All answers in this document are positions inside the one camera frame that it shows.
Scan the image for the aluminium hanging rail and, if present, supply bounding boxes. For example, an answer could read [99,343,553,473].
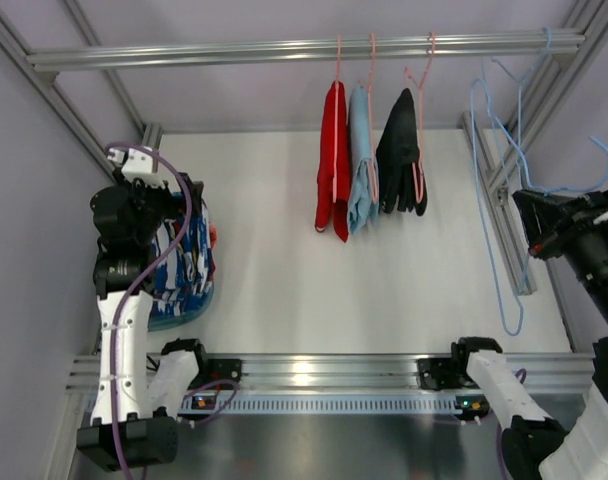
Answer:
[26,27,586,72]

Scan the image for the red trousers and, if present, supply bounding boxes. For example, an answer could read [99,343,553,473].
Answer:
[314,81,352,243]

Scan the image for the black trousers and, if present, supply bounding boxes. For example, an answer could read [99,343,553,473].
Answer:
[376,88,428,216]

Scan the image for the left aluminium frame strut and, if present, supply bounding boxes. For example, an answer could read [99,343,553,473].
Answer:
[0,1,147,183]

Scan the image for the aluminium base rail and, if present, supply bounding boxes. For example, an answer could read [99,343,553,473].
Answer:
[66,352,605,396]

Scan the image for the light blue trousers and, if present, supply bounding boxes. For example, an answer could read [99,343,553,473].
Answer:
[347,85,379,236]

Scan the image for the blue patterned trousers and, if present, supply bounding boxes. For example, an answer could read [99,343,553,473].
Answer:
[148,194,218,321]

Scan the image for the empty blue hanger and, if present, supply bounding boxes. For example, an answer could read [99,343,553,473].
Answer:
[491,26,553,147]

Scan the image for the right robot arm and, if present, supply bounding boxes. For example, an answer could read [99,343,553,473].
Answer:
[452,189,608,479]

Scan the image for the aluminium frame strut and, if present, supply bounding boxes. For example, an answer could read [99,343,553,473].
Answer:
[458,0,608,351]
[0,1,147,183]

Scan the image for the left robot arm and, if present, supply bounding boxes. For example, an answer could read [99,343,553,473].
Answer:
[76,173,215,478]

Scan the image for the red white garment in basket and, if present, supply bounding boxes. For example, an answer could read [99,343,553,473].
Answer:
[209,223,217,249]

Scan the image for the slotted cable duct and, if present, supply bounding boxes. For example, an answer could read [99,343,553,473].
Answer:
[179,392,490,418]

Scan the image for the right aluminium frame strut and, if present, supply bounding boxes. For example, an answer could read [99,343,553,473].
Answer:
[458,0,608,351]

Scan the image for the teal plastic basket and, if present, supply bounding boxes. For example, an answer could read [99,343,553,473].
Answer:
[146,197,218,332]

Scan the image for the light blue wire hanger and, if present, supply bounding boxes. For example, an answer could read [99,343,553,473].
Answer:
[469,54,608,336]

